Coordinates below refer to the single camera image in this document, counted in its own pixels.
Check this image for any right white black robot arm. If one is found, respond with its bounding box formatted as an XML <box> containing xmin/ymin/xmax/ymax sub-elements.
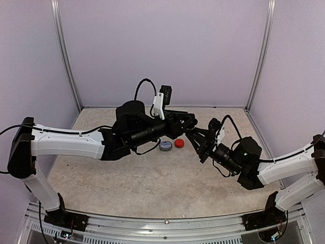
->
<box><xmin>185</xmin><ymin>128</ymin><xmax>324</xmax><ymax>226</ymax></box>

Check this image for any red round charging case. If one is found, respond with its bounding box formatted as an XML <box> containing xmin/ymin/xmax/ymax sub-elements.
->
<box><xmin>174</xmin><ymin>139</ymin><xmax>185</xmax><ymax>148</ymax></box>

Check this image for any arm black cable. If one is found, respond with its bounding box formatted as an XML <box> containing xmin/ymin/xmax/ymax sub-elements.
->
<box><xmin>220</xmin><ymin>114</ymin><xmax>325</xmax><ymax>163</ymax></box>
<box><xmin>134</xmin><ymin>78</ymin><xmax>158</xmax><ymax>101</ymax></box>

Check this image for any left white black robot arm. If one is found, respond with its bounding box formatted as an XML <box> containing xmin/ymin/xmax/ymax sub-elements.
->
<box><xmin>7</xmin><ymin>100</ymin><xmax>197</xmax><ymax>226</ymax></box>

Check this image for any front aluminium rail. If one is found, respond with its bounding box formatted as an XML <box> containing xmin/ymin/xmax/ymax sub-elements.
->
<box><xmin>19</xmin><ymin>200</ymin><xmax>314</xmax><ymax>244</ymax></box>

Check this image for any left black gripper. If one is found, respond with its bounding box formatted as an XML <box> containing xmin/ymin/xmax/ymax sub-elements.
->
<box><xmin>129</xmin><ymin>109</ymin><xmax>195</xmax><ymax>148</ymax></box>

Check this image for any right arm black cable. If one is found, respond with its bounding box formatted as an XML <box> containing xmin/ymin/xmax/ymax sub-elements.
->
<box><xmin>220</xmin><ymin>114</ymin><xmax>325</xmax><ymax>163</ymax></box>

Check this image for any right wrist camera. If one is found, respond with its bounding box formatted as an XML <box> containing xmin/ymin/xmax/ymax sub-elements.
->
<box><xmin>208</xmin><ymin>118</ymin><xmax>225</xmax><ymax>145</ymax></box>

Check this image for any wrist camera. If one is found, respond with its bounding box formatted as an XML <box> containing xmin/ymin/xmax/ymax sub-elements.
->
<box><xmin>150</xmin><ymin>85</ymin><xmax>172</xmax><ymax>120</ymax></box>
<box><xmin>208</xmin><ymin>118</ymin><xmax>225</xmax><ymax>145</ymax></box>

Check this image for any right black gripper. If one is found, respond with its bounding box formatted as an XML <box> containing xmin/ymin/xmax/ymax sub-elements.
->
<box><xmin>185</xmin><ymin>128</ymin><xmax>243</xmax><ymax>175</ymax></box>

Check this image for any black charging case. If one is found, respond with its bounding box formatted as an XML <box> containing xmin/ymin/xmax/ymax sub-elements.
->
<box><xmin>184</xmin><ymin>124</ymin><xmax>196</xmax><ymax>134</ymax></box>

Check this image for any right aluminium frame post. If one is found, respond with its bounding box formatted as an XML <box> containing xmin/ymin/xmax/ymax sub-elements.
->
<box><xmin>245</xmin><ymin>0</ymin><xmax>276</xmax><ymax>113</ymax></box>

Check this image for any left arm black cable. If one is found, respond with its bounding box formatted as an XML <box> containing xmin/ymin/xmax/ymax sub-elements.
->
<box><xmin>134</xmin><ymin>78</ymin><xmax>158</xmax><ymax>101</ymax></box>

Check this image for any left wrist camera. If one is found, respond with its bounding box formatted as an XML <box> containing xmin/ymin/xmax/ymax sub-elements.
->
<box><xmin>150</xmin><ymin>85</ymin><xmax>172</xmax><ymax>120</ymax></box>

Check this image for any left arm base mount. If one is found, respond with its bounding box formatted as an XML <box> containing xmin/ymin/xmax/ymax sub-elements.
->
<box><xmin>44</xmin><ymin>211</ymin><xmax>89</xmax><ymax>232</ymax></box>

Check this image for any purple earbud charging case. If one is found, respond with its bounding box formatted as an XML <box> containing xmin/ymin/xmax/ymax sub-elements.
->
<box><xmin>159</xmin><ymin>141</ymin><xmax>173</xmax><ymax>151</ymax></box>

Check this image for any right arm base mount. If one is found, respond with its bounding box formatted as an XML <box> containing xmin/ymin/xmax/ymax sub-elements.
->
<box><xmin>242</xmin><ymin>211</ymin><xmax>287</xmax><ymax>231</ymax></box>

